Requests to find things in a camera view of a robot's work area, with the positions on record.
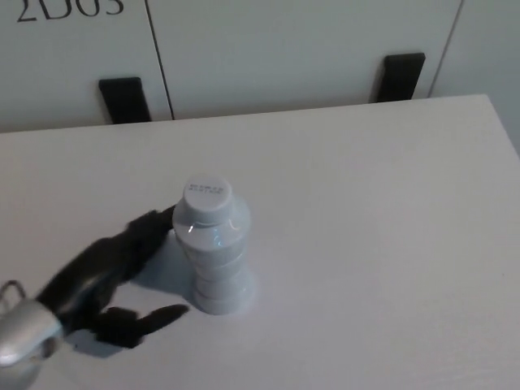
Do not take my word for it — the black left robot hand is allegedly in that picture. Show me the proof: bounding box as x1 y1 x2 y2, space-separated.
35 206 190 349

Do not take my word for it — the white plastic bottle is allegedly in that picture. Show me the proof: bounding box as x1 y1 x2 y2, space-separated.
171 173 257 316

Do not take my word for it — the white cabinet door with lettering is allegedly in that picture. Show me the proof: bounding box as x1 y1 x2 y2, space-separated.
0 0 175 134

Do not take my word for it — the plain white cabinet door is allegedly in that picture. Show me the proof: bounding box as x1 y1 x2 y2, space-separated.
145 0 465 121

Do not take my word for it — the narrow white cabinet door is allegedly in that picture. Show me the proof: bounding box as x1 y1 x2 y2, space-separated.
429 0 520 158

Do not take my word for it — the black cabinet handle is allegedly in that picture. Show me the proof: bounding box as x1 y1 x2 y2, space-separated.
98 76 153 124
373 52 427 102

